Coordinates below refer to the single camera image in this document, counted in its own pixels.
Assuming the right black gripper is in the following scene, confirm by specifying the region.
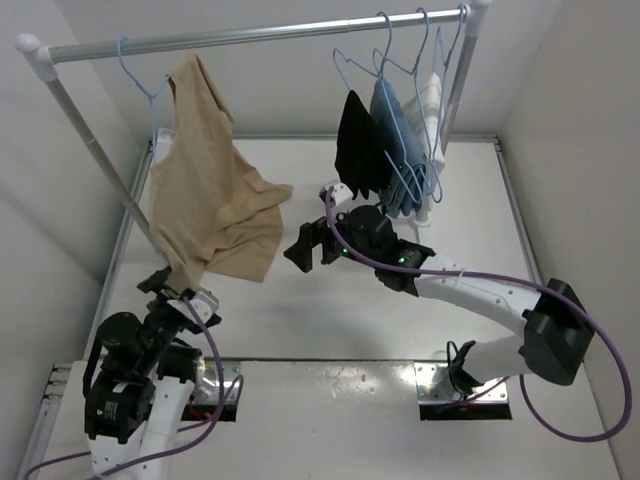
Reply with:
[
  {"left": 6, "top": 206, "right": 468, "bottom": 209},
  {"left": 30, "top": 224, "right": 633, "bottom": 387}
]
[{"left": 286, "top": 201, "right": 379, "bottom": 272}]

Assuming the beige t shirt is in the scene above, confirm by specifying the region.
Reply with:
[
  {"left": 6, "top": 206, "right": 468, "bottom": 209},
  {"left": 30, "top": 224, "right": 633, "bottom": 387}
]
[{"left": 150, "top": 53, "right": 293, "bottom": 292}]

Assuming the light blue wire hanger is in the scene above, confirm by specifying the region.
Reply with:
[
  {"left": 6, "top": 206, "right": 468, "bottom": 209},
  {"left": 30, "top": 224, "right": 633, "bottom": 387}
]
[{"left": 117, "top": 35, "right": 174, "bottom": 151}]

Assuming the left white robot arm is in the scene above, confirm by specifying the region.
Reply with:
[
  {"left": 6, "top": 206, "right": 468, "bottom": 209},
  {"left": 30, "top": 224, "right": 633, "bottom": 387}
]
[{"left": 82, "top": 267, "right": 221, "bottom": 479}]

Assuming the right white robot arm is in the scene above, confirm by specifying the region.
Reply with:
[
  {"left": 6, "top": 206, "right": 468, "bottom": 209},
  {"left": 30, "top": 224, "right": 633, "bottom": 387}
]
[{"left": 284, "top": 206, "right": 594, "bottom": 395}]

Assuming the blue hanger with black garment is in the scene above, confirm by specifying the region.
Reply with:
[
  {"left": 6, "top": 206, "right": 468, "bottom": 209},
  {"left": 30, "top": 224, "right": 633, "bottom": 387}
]
[{"left": 331, "top": 48, "right": 396, "bottom": 166}]

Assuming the blue hanger with denim garment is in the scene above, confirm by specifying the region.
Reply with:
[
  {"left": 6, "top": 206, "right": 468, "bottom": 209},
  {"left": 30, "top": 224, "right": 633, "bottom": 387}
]
[{"left": 370, "top": 9, "right": 436, "bottom": 201}]

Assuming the blue hanger with white garment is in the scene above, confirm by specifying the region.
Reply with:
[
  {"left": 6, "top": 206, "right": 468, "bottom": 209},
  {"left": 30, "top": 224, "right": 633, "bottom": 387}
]
[{"left": 426, "top": 4, "right": 467, "bottom": 204}]

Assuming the black hanging garment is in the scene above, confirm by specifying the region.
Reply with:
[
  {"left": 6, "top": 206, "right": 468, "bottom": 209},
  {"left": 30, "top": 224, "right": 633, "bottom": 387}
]
[{"left": 334, "top": 90, "right": 392, "bottom": 200}]

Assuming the blue denim hanging garment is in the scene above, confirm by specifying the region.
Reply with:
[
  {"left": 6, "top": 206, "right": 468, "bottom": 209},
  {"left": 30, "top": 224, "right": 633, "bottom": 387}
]
[{"left": 370, "top": 78, "right": 426, "bottom": 218}]

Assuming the white hanging garment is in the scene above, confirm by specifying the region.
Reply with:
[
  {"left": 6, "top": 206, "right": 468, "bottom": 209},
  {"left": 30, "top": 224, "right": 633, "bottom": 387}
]
[{"left": 402, "top": 79, "right": 436, "bottom": 226}]

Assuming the white and silver clothes rack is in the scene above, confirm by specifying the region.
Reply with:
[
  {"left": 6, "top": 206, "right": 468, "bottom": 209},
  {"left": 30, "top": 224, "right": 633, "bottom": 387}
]
[{"left": 14, "top": 1, "right": 492, "bottom": 250}]

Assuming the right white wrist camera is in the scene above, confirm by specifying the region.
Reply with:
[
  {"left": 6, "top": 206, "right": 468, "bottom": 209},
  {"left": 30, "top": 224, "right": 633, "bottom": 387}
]
[{"left": 319, "top": 181, "right": 353, "bottom": 205}]

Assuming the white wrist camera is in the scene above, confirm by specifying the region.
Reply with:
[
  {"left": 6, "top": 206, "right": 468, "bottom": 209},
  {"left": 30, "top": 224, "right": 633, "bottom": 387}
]
[
  {"left": 319, "top": 181, "right": 353, "bottom": 205},
  {"left": 181, "top": 288, "right": 219, "bottom": 321}
]

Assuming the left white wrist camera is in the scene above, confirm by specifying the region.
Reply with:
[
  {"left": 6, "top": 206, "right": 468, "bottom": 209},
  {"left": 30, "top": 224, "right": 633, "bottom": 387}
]
[{"left": 181, "top": 288, "right": 219, "bottom": 321}]

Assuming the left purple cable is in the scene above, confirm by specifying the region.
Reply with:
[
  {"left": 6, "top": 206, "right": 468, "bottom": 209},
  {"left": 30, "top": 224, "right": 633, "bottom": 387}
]
[{"left": 22, "top": 294, "right": 245, "bottom": 480}]

